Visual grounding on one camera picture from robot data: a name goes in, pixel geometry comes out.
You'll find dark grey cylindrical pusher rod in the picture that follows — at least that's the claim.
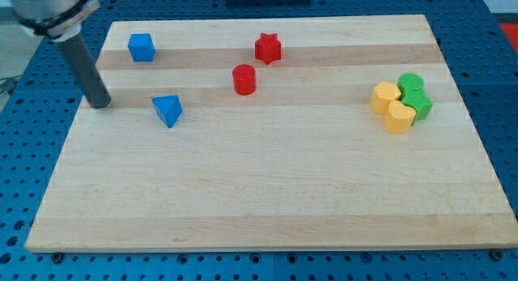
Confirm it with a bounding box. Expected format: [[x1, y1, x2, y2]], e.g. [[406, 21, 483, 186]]
[[57, 34, 112, 109]]

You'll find blue triangle block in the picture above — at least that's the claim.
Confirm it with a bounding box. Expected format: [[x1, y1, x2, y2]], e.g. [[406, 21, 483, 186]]
[[151, 95, 183, 128]]

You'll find blue cube block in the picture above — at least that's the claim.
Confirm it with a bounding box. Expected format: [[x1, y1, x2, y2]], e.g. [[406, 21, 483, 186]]
[[128, 33, 155, 62]]

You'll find red cylinder block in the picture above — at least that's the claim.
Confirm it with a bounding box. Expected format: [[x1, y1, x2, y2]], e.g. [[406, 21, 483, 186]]
[[232, 64, 256, 96]]

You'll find red star block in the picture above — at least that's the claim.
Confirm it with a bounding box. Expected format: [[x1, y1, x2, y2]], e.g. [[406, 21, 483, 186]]
[[254, 32, 282, 65]]

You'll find light wooden board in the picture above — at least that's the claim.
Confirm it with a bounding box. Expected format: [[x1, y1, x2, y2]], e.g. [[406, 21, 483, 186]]
[[26, 15, 517, 253]]

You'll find yellow hexagon block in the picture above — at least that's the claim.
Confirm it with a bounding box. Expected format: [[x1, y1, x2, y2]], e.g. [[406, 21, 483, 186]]
[[369, 82, 401, 114]]

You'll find yellow heart block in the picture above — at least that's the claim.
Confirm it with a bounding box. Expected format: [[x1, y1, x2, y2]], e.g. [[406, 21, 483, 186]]
[[383, 100, 417, 134]]

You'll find green cylinder block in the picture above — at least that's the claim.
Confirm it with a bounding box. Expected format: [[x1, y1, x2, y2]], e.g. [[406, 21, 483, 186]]
[[397, 72, 424, 91]]

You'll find green star block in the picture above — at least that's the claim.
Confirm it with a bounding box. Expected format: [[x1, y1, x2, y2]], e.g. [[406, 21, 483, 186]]
[[401, 89, 433, 121]]

